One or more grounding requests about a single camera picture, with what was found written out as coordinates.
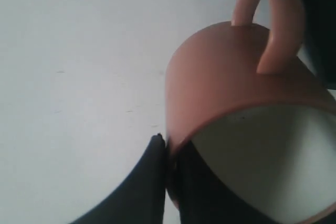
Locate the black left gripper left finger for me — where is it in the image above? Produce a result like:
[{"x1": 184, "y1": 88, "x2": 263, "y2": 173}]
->
[{"x1": 73, "y1": 134, "x2": 166, "y2": 223}]

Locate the pink ceramic mug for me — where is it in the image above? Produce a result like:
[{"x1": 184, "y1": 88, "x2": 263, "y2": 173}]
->
[{"x1": 165, "y1": 0, "x2": 335, "y2": 223}]

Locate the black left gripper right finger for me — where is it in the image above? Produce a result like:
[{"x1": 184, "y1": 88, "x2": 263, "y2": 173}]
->
[{"x1": 173, "y1": 140, "x2": 253, "y2": 224}]

